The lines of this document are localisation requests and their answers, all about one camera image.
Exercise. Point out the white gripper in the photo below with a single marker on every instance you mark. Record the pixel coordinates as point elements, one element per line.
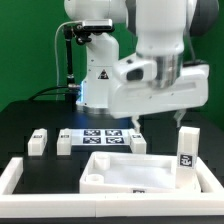
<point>139,98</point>

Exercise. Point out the white desk tabletop tray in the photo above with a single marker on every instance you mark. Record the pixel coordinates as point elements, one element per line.
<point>110,172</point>

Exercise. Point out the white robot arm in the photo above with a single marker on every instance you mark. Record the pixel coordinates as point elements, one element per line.
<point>135,54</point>

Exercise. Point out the white U-shaped fence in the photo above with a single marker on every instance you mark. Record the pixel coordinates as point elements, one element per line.
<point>209,202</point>

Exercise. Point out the white marker base plate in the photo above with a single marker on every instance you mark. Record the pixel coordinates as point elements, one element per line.
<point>102,137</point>

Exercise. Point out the silver camera on mount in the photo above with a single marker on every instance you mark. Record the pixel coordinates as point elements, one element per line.
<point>101,25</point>

